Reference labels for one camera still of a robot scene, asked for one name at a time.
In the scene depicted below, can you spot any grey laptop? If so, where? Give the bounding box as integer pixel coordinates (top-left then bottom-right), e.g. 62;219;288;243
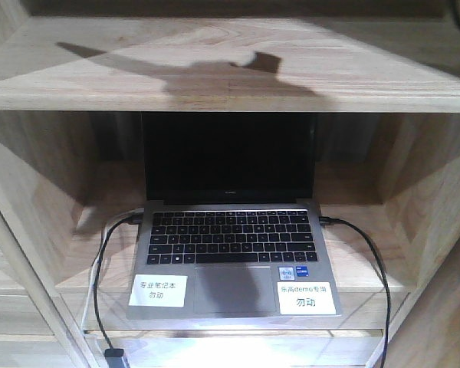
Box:
126;112;342;320

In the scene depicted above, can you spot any wooden shelf unit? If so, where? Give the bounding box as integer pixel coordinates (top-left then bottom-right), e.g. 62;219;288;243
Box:
0;1;460;367

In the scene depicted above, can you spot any black usb cable right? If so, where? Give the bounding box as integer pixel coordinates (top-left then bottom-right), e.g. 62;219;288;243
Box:
317;215;393;368

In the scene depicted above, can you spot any black usb cable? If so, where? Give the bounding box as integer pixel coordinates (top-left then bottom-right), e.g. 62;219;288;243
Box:
91;214;143;368
317;215;393;368

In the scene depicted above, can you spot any black usb cable left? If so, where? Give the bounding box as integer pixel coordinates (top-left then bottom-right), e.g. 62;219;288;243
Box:
91;214;143;368

